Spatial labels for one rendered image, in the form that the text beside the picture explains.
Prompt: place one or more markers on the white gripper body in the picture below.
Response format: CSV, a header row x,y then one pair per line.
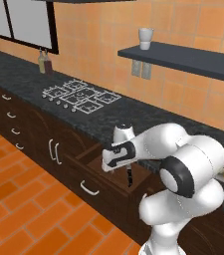
x,y
109,165

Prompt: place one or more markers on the olive glass bottle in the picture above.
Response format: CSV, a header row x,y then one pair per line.
x,y
41,63

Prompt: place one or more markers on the dark wood open drawer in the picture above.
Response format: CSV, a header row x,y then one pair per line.
x,y
116,196

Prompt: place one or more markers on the black framed window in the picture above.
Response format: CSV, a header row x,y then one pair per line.
x,y
30,23

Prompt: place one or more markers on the dark red glass bottle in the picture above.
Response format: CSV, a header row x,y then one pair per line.
x,y
48,64

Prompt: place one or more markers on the gas hob with grates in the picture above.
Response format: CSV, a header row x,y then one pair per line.
x,y
80,96

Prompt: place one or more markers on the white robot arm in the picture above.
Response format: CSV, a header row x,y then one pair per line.
x,y
196,159

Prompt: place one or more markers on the white cup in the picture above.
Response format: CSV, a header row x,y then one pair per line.
x,y
145,37

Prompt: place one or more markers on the grey wall socket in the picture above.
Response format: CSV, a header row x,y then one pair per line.
x,y
146,70
136,68

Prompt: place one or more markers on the dark wood drawer stack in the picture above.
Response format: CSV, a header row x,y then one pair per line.
x,y
4,119

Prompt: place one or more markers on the dark wall shelf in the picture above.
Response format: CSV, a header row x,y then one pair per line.
x,y
189,59

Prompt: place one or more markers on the dark wood cupboard door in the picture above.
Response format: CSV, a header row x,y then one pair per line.
x,y
213,232
70,146
37,139

